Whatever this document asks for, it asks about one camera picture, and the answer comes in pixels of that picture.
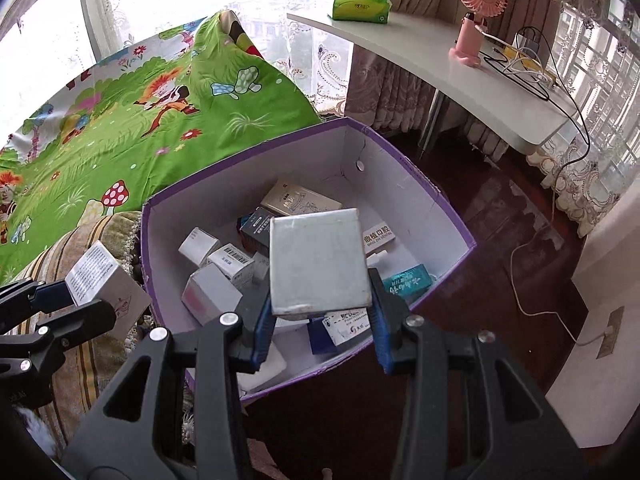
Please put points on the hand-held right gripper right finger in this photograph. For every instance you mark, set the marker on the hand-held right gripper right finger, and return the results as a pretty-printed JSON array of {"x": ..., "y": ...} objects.
[{"x": 382, "y": 325}]

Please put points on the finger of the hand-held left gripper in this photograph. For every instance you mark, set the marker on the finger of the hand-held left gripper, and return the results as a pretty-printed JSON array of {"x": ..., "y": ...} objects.
[
  {"x": 52, "y": 295},
  {"x": 85, "y": 322}
]

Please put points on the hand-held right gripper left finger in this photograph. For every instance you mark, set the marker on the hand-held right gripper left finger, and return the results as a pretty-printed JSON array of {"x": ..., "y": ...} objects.
[{"x": 262, "y": 325}]

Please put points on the white box with blue print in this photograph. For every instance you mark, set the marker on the white box with blue print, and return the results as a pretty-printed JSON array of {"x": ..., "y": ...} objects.
[{"x": 347, "y": 327}]

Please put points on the teal box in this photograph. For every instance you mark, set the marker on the teal box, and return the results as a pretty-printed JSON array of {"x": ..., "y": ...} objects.
[{"x": 405, "y": 282}]

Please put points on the white box with red label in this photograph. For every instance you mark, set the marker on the white box with red label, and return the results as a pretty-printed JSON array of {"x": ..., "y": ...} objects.
[{"x": 95, "y": 265}]

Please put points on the dark blue box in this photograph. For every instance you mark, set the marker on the dark blue box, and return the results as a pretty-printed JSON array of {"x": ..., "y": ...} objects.
[{"x": 319, "y": 337}]

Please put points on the white cube box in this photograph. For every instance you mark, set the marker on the white cube box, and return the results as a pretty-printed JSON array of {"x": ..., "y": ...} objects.
[{"x": 210, "y": 295}]

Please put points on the white box with black text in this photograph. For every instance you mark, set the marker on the white box with black text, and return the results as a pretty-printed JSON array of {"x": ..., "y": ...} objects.
[{"x": 230, "y": 262}]

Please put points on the large silvery white box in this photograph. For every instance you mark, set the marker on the large silvery white box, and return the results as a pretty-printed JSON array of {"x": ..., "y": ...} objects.
[{"x": 320, "y": 260}]

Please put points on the long white box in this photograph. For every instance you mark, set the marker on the long white box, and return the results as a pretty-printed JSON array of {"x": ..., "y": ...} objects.
[{"x": 379, "y": 237}]

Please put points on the small white box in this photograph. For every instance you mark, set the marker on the small white box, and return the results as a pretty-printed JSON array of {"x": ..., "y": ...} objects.
[{"x": 197, "y": 245}]

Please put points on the beige brown box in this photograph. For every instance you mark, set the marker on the beige brown box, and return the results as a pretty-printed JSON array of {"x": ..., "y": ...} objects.
[{"x": 300, "y": 197}]

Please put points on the purple cardboard box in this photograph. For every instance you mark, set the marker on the purple cardboard box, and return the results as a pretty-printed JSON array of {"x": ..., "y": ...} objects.
[{"x": 400, "y": 180}]

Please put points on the striped towel blanket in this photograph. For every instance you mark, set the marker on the striped towel blanket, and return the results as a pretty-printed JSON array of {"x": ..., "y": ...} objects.
[{"x": 85, "y": 385}]

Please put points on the green cartoon printed bedsheet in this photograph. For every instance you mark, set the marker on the green cartoon printed bedsheet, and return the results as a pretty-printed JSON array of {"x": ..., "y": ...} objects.
[{"x": 125, "y": 160}]

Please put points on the white radiator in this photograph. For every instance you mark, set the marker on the white radiator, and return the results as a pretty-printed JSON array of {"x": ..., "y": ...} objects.
[{"x": 487, "y": 142}]

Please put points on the beige socket plate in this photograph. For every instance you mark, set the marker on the beige socket plate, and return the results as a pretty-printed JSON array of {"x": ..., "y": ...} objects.
[{"x": 611, "y": 332}]

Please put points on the white curved desk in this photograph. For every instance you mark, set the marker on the white curved desk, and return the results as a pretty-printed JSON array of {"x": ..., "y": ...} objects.
[{"x": 425, "y": 50}]

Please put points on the yellow white power strip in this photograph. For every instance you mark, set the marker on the yellow white power strip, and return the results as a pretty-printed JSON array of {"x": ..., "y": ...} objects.
[{"x": 530, "y": 67}]

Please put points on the pink desk fan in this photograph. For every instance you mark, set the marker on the pink desk fan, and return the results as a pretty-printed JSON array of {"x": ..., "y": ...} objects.
[{"x": 467, "y": 35}]

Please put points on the white lace curtain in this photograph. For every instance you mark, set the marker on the white lace curtain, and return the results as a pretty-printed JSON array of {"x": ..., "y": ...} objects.
[{"x": 600, "y": 110}]

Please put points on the black charger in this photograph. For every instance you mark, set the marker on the black charger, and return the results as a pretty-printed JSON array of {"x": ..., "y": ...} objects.
[{"x": 527, "y": 42}]

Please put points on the green tissue pack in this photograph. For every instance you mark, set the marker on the green tissue pack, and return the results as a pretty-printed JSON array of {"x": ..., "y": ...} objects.
[{"x": 360, "y": 5}]

